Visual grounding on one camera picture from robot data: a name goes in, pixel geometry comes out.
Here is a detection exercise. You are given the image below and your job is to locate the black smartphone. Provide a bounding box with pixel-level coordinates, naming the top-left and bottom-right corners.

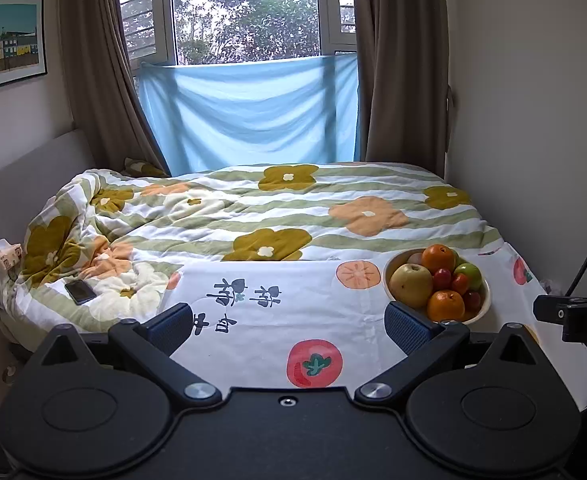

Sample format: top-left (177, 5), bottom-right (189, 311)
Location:
top-left (64, 280), bottom-right (98, 306)

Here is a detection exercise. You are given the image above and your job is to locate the green apple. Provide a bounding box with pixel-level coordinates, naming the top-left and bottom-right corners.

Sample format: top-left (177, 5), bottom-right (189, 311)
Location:
top-left (454, 262), bottom-right (483, 291)

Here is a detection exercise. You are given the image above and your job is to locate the window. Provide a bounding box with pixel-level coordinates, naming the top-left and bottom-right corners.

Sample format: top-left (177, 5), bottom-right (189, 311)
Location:
top-left (116, 0), bottom-right (359, 67)

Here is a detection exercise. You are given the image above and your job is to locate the framed wall poster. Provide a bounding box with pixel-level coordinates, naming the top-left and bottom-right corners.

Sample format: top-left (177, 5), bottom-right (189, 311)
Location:
top-left (0, 0), bottom-right (49, 97)

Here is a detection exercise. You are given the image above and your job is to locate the small orange mandarin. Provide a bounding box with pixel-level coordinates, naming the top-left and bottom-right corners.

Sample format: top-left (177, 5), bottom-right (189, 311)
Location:
top-left (422, 244), bottom-right (457, 275)

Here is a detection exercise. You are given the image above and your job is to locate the floral pillow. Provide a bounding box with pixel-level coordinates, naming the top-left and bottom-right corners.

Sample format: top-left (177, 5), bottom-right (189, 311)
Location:
top-left (123, 157), bottom-right (170, 179)

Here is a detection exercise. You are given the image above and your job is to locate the brown left curtain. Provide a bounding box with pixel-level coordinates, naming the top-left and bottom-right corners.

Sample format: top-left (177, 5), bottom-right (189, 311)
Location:
top-left (56, 0), bottom-right (172, 179)

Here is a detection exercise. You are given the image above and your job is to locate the light blue hanging cloth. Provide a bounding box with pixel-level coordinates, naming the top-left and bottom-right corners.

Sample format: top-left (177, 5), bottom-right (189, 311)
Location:
top-left (137, 53), bottom-right (360, 177)

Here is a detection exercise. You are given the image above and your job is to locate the small house-shaped box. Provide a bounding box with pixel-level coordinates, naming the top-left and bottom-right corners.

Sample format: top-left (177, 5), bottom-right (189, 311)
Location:
top-left (0, 240), bottom-right (23, 279)

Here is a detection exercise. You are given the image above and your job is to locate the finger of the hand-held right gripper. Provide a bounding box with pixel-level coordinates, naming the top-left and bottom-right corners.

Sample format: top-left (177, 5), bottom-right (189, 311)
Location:
top-left (533, 293), bottom-right (587, 322)

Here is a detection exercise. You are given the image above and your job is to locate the yellow apple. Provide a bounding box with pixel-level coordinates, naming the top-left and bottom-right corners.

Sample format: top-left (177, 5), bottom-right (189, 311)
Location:
top-left (390, 263), bottom-right (434, 310)

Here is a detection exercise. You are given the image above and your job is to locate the cream yellow bowl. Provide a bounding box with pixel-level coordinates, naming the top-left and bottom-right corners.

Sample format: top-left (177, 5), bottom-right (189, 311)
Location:
top-left (382, 247), bottom-right (491, 325)

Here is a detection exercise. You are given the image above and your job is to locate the white fruit-print cloth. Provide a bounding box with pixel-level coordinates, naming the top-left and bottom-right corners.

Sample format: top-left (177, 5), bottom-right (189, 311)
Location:
top-left (158, 242), bottom-right (587, 412)

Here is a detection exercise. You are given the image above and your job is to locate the floral striped quilt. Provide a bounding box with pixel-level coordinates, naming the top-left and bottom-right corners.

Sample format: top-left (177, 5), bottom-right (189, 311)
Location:
top-left (0, 161), bottom-right (502, 334)

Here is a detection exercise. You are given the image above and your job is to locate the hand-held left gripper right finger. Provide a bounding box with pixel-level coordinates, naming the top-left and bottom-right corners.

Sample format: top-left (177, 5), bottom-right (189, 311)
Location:
top-left (354, 302), bottom-right (549, 408)

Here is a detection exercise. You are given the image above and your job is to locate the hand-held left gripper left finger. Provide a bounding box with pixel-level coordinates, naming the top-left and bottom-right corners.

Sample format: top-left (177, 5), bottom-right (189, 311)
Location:
top-left (33, 302), bottom-right (223, 409)

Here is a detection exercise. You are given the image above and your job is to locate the large orange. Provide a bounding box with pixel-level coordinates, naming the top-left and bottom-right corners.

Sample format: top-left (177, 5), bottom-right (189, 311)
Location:
top-left (427, 289), bottom-right (466, 323)

